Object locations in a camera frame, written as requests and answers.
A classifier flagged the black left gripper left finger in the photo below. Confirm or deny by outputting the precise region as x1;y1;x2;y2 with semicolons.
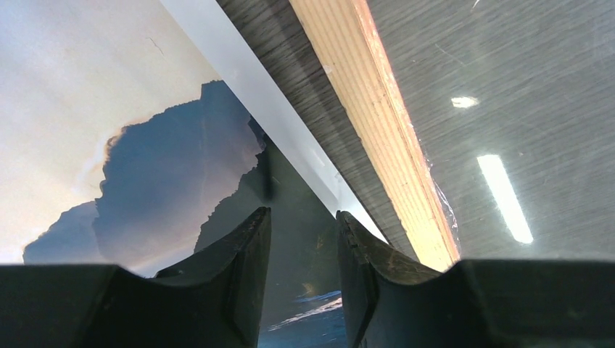
1;207;271;347

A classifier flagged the pink wooden picture frame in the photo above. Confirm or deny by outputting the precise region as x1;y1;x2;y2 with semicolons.
290;1;460;271

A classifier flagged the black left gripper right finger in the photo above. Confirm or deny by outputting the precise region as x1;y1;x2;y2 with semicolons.
336;211;614;347

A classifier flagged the mountain landscape photo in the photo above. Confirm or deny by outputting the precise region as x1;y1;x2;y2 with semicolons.
1;1;368;347

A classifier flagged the clear plastic sheet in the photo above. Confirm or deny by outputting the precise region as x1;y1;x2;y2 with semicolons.
368;1;614;260

